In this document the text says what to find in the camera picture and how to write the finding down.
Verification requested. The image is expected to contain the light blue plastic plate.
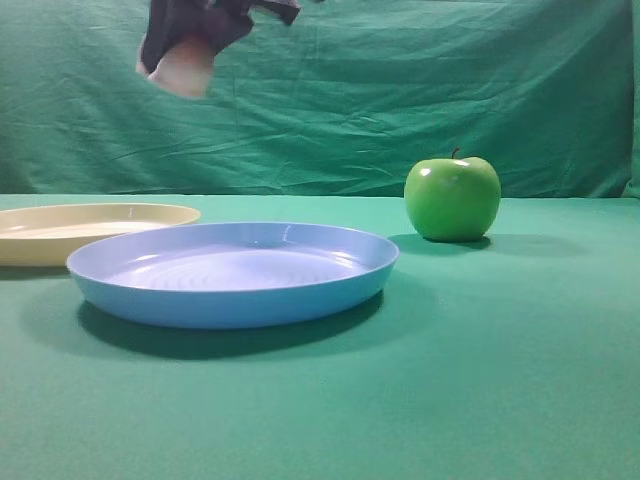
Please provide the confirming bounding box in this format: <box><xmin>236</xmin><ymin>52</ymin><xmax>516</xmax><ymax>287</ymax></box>
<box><xmin>66</xmin><ymin>222</ymin><xmax>400</xmax><ymax>329</ymax></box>

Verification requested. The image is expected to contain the round glossy bread bun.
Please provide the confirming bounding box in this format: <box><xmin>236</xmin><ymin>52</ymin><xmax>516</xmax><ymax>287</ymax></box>
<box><xmin>146</xmin><ymin>36</ymin><xmax>215</xmax><ymax>98</ymax></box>

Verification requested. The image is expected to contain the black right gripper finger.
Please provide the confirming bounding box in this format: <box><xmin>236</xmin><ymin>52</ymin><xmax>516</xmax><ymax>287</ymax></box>
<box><xmin>204</xmin><ymin>0</ymin><xmax>301</xmax><ymax>53</ymax></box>
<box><xmin>138</xmin><ymin>0</ymin><xmax>208</xmax><ymax>75</ymax></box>

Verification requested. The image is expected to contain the green cloth backdrop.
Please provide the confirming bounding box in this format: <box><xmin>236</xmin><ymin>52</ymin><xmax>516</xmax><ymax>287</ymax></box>
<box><xmin>1</xmin><ymin>1</ymin><xmax>639</xmax><ymax>198</ymax></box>

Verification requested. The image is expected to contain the pale yellow plastic plate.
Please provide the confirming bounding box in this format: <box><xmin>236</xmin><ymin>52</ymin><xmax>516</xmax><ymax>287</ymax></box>
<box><xmin>1</xmin><ymin>203</ymin><xmax>201</xmax><ymax>267</ymax></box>

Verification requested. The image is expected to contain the green cloth table cover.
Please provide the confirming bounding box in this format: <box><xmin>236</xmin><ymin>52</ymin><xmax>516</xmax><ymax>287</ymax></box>
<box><xmin>1</xmin><ymin>195</ymin><xmax>639</xmax><ymax>479</ymax></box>

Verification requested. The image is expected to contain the green apple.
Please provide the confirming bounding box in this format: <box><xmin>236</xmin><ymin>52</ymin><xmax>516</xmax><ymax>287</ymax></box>
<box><xmin>404</xmin><ymin>154</ymin><xmax>501</xmax><ymax>243</ymax></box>

